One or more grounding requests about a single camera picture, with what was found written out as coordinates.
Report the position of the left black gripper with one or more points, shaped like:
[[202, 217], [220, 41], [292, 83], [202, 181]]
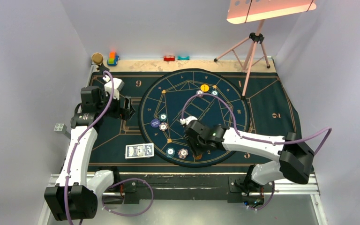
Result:
[[123, 113]]

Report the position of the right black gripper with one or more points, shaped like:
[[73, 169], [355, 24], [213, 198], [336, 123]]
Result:
[[196, 150]]

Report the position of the pink white poker chip stack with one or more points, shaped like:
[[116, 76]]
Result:
[[182, 153]]

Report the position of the green poker chip stack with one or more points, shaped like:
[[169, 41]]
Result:
[[170, 152]]

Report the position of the yellow dealer button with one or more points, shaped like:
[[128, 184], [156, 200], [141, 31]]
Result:
[[204, 87]]

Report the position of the orange red poker chip stack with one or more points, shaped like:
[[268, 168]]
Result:
[[197, 157]]

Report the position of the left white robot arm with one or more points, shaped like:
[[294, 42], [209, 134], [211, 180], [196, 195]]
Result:
[[73, 196]]

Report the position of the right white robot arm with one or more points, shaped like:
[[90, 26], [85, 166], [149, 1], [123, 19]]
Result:
[[288, 160]]

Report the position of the purple small blind button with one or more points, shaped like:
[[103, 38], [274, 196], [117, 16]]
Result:
[[155, 123]]

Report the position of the round blue poker mat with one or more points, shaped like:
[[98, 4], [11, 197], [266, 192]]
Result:
[[175, 95]]

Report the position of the blue playing card deck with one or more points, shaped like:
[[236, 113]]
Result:
[[145, 150]]

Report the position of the colourful toy block stack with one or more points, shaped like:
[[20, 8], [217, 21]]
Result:
[[113, 59]]

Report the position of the gold round knob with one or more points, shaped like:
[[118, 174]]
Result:
[[97, 58]]

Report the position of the grey lego brick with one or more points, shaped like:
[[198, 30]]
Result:
[[59, 127]]

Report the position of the red toy block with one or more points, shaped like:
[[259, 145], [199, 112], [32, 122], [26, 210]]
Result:
[[169, 58]]

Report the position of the teal toy block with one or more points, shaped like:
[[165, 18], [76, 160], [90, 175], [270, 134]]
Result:
[[183, 57]]

